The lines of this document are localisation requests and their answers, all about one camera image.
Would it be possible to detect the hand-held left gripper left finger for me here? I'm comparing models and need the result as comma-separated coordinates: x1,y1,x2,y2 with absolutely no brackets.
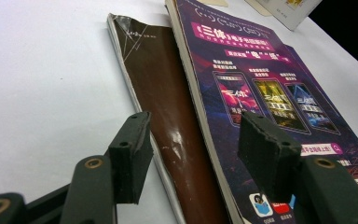
59,111,154,224

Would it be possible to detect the brown magazine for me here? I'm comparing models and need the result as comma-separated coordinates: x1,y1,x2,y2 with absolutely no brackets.
106,12,231,224

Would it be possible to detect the purple magazine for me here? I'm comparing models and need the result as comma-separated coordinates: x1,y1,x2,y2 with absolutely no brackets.
164,0,358,224
282,44,344,120

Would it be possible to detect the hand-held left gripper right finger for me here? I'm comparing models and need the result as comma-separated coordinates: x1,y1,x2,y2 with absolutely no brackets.
237,111,358,224

